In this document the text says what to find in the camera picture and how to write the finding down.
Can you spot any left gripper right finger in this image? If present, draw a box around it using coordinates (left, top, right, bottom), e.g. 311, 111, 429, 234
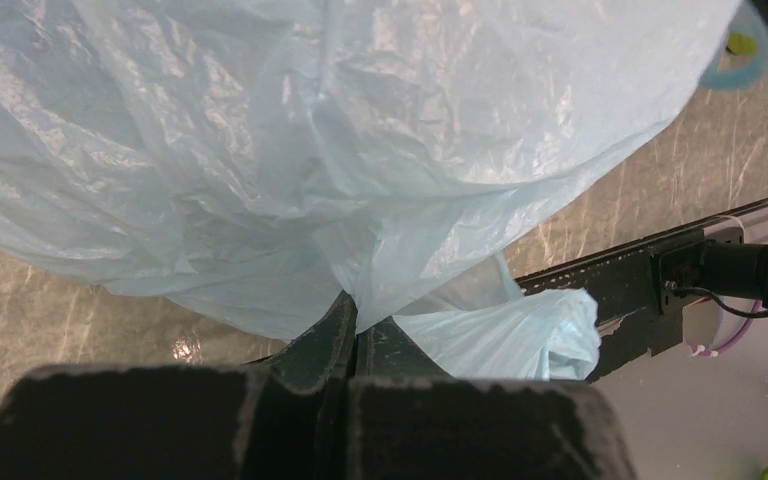
344, 320, 636, 479

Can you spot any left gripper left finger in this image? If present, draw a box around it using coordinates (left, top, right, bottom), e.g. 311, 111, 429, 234
0, 293, 357, 479

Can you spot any light blue plastic bag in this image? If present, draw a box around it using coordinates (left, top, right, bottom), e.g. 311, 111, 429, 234
0, 1, 756, 380

